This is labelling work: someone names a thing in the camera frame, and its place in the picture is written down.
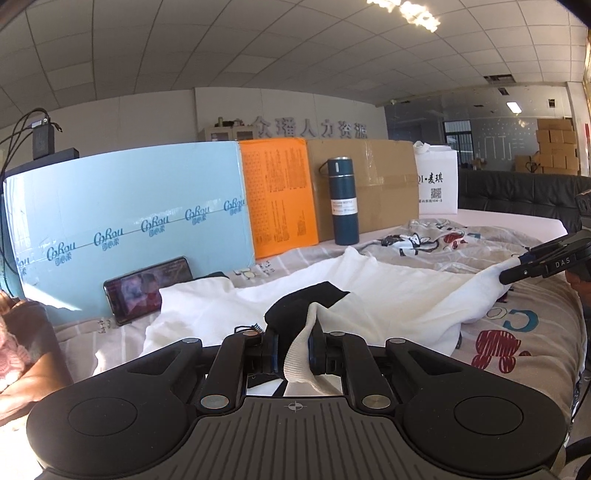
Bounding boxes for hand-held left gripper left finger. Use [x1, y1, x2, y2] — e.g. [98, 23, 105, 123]
[124, 330, 281, 414]

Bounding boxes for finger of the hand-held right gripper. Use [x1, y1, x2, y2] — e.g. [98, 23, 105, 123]
[499, 256, 550, 285]

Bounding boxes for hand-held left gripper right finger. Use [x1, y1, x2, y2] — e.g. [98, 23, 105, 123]
[308, 330, 465, 412]

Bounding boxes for white and black sweatshirt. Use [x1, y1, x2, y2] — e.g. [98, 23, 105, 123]
[95, 246, 525, 398]

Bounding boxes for pink knitted sweater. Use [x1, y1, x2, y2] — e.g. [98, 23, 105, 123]
[0, 295, 31, 393]

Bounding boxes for pink mattress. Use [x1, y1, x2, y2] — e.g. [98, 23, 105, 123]
[455, 208, 570, 237]

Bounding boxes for cartoon printed blanket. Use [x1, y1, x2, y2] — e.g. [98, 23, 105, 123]
[0, 217, 585, 430]

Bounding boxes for black leather sofa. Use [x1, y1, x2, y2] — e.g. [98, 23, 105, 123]
[457, 170, 591, 234]

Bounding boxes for stack of cardboard boxes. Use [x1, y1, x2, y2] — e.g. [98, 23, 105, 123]
[514, 117, 581, 176]

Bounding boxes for white shopping bag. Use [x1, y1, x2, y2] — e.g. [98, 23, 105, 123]
[412, 141, 459, 217]

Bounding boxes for dark blue vacuum bottle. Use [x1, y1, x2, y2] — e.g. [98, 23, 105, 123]
[318, 157, 361, 246]

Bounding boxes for black smartphone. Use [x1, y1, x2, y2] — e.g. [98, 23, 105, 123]
[103, 256, 195, 326]

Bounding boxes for brown cardboard box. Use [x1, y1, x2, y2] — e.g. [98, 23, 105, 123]
[305, 138, 420, 243]

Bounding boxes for light blue cardboard box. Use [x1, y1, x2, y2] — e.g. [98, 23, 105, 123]
[2, 140, 257, 326]

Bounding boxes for grey cabinet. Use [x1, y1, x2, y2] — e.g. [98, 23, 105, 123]
[198, 124, 254, 142]

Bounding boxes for brown leather bag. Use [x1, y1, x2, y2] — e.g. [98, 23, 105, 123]
[0, 300, 75, 428]

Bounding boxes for black flat box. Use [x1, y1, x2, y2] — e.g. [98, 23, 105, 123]
[16, 147, 80, 174]

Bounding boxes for black power adapter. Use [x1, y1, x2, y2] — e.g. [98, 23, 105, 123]
[31, 108, 63, 160]

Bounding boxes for black cable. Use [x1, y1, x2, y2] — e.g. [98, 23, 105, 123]
[0, 108, 47, 185]

